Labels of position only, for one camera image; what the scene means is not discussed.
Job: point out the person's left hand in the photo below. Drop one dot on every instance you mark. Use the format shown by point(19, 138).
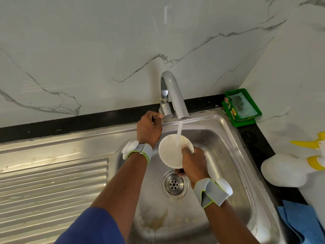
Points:
point(148, 130)

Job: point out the person's right hand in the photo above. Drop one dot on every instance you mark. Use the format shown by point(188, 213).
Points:
point(195, 165)

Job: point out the white bowl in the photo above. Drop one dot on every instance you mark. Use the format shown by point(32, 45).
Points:
point(170, 152)

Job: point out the chrome faucet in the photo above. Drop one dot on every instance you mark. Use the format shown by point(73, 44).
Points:
point(175, 91)

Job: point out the white yellow spray bottle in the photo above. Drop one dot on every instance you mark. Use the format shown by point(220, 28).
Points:
point(284, 171)

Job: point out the stainless steel sink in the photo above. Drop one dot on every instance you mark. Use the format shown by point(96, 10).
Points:
point(51, 175)

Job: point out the person's left forearm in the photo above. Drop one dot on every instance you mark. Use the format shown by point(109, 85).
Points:
point(119, 193)

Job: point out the person's right forearm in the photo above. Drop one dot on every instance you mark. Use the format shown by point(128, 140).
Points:
point(231, 223)

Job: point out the white left wrist tracker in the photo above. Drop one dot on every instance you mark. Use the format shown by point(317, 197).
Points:
point(137, 150)

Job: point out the metal drain strainer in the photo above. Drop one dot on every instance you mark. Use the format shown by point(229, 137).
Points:
point(174, 184)

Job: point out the green soap tray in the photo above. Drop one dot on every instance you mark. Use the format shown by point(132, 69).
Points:
point(242, 106)

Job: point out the blue cloth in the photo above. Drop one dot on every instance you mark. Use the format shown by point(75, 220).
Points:
point(302, 221)

